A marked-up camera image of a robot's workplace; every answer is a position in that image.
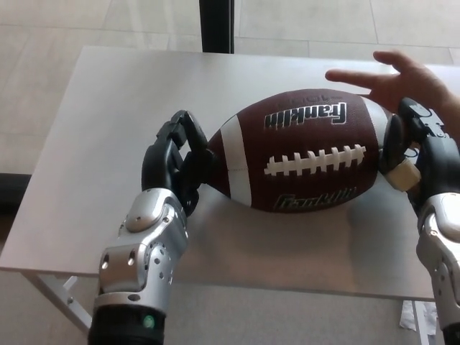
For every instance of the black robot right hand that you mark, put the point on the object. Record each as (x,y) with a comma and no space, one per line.
(438,161)

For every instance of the person's bare hand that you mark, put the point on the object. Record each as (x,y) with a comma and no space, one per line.
(420,82)

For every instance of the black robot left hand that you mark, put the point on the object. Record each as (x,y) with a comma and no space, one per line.
(160,161)

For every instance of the brown Franklin football white stripes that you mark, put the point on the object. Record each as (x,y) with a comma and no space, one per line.
(305,179)

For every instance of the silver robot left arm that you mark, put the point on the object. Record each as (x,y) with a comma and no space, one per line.
(143,258)

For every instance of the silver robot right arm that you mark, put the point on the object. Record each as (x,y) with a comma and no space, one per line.
(442,251)

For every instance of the white crumpled paper scrap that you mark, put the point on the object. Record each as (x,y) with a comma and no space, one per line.
(408,314)

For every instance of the black window frame post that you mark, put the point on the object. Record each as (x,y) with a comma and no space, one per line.
(218,25)

